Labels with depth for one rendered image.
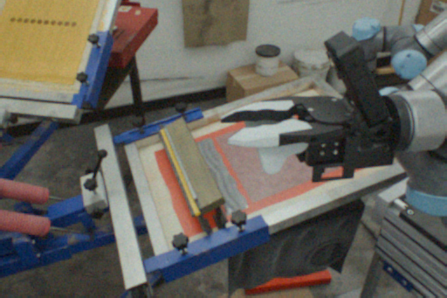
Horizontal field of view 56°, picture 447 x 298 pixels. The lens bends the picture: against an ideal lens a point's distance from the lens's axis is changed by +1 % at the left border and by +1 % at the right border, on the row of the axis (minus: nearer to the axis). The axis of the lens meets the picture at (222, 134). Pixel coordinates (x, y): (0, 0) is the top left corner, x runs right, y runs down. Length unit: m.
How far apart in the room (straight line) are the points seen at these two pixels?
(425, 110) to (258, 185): 0.83
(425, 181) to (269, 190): 0.71
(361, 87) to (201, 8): 2.77
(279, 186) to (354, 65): 0.86
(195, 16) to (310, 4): 1.02
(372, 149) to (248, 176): 0.82
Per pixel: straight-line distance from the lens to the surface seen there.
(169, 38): 3.31
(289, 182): 1.30
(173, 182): 1.37
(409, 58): 1.16
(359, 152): 0.54
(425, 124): 0.54
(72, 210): 1.30
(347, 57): 0.46
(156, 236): 1.20
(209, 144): 1.46
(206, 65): 3.50
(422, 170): 0.64
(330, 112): 0.50
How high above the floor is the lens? 1.96
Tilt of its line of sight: 37 degrees down
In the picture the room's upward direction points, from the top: straight up
